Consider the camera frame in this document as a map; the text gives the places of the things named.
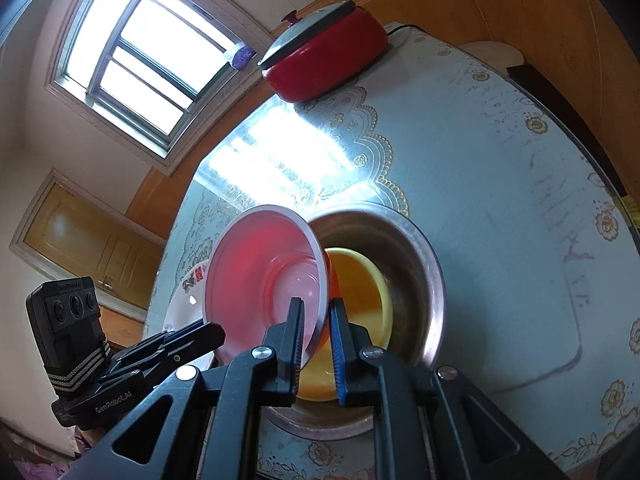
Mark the small floral double-happiness plate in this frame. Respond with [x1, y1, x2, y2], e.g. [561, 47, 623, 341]
[162, 258, 216, 371]

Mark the red plastic bowl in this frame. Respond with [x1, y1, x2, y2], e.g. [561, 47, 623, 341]
[203, 205, 340, 364]

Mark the yellow plastic bowl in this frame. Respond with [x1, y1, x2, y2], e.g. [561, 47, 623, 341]
[298, 247, 393, 403]

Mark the stainless steel bowl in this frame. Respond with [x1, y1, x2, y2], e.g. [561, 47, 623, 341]
[261, 200, 447, 442]

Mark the wooden door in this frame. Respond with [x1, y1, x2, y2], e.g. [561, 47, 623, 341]
[10, 169, 165, 321]

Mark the purple tissue pack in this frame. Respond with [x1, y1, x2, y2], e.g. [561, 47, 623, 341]
[229, 42, 256, 70]

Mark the red electric cooking pot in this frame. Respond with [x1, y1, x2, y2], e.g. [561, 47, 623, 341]
[262, 5, 388, 103]

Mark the grey pot lid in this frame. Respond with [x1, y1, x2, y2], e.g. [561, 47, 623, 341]
[258, 0, 356, 70]

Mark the black tracking camera box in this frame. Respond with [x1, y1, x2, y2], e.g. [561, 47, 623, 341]
[26, 276, 112, 399]

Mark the window with frame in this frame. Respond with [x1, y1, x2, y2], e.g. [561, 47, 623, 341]
[48, 0, 272, 174]

